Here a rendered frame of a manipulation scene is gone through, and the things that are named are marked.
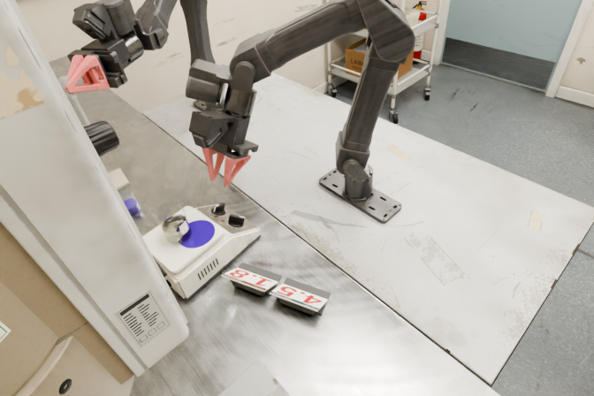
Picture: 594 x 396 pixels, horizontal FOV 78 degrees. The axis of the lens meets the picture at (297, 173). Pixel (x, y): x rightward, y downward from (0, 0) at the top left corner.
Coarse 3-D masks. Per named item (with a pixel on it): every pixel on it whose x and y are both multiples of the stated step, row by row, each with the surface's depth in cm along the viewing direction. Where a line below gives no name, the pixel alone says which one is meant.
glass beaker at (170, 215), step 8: (168, 200) 67; (176, 200) 67; (152, 208) 66; (160, 208) 66; (168, 208) 68; (176, 208) 68; (160, 216) 67; (168, 216) 69; (176, 216) 64; (184, 216) 66; (160, 224) 64; (168, 224) 64; (176, 224) 64; (184, 224) 66; (168, 232) 65; (176, 232) 65; (184, 232) 67; (192, 232) 69; (168, 240) 67; (176, 240) 67; (184, 240) 67
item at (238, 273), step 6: (234, 270) 71; (240, 270) 71; (234, 276) 68; (240, 276) 69; (246, 276) 69; (252, 276) 70; (258, 276) 70; (252, 282) 67; (258, 282) 67; (264, 282) 68; (270, 282) 69
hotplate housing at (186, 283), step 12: (216, 204) 82; (228, 240) 71; (240, 240) 73; (252, 240) 77; (204, 252) 68; (216, 252) 69; (228, 252) 72; (240, 252) 76; (192, 264) 66; (204, 264) 68; (216, 264) 70; (168, 276) 65; (180, 276) 65; (192, 276) 66; (204, 276) 69; (180, 288) 66; (192, 288) 68
